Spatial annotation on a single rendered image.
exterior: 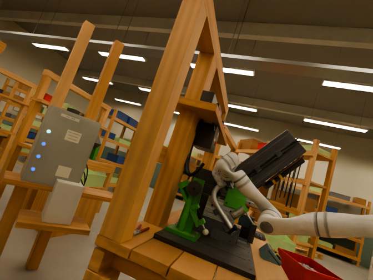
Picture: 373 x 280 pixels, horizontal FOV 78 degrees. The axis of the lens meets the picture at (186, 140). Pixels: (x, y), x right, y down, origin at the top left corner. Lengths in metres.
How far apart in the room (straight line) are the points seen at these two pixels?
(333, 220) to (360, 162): 10.07
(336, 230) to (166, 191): 0.73
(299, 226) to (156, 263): 0.56
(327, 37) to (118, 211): 4.98
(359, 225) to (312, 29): 4.70
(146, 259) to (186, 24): 0.87
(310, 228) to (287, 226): 0.08
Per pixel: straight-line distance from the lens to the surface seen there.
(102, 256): 0.93
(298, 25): 5.48
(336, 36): 5.38
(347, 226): 1.03
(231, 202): 1.38
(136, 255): 0.86
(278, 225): 1.07
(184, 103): 1.17
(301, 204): 3.95
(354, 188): 10.88
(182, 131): 1.23
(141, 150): 0.85
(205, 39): 1.28
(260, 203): 1.13
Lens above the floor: 1.17
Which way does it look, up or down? 8 degrees up
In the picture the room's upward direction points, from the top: 18 degrees clockwise
